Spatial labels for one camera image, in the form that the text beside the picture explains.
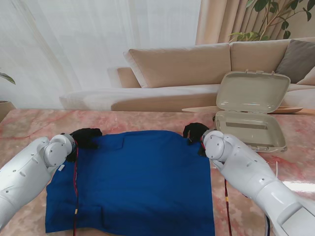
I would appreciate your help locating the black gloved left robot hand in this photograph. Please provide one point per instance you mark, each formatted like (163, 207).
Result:
(86, 137)

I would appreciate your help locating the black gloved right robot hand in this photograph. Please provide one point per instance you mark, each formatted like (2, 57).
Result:
(194, 131)

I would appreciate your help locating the blue shirt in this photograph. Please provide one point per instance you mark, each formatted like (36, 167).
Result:
(137, 184)

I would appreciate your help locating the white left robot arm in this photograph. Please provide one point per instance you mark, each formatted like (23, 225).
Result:
(24, 167)

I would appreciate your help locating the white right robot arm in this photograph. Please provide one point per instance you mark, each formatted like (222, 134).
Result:
(246, 167)

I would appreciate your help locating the beige open suitcase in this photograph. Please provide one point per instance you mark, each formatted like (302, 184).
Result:
(251, 91)

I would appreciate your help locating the beige sofa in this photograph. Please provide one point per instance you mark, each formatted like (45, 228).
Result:
(184, 64)

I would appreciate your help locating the beige plant pot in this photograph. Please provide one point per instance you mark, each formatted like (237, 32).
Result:
(6, 108)

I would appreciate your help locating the white sheer curtain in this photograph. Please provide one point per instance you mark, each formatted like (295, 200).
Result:
(98, 49)

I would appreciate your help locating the flat wooden tray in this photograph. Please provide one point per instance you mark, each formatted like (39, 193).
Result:
(288, 110)

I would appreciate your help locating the single green plant leaf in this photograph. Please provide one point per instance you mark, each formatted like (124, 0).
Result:
(8, 78)

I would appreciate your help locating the beige curtain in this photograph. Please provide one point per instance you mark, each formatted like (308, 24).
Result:
(221, 22)

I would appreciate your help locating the grey cushion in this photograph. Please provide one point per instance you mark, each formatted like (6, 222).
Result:
(297, 59)

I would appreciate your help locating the tall green leafy plant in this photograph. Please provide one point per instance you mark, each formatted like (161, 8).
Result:
(285, 25)

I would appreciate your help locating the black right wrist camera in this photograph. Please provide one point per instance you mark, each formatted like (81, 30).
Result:
(201, 151)

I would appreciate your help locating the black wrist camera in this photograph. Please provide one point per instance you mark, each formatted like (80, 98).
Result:
(72, 156)
(201, 151)

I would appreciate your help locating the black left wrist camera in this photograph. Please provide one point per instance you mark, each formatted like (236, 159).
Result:
(72, 156)

